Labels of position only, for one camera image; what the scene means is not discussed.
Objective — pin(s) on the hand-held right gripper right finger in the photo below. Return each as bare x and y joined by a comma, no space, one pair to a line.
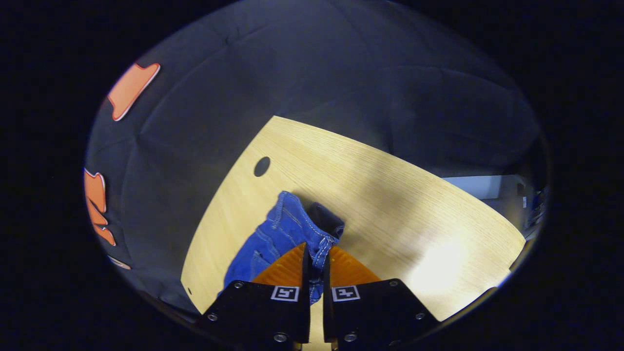
327,312

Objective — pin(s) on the blue denim jeans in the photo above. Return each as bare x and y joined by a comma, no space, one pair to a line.
273,239

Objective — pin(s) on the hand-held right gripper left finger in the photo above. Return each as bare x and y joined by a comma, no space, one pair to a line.
306,273

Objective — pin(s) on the white furniture panel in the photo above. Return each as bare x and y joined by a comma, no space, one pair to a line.
482,186

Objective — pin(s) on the black backdrop cloth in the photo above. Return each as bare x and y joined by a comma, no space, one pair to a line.
292,73

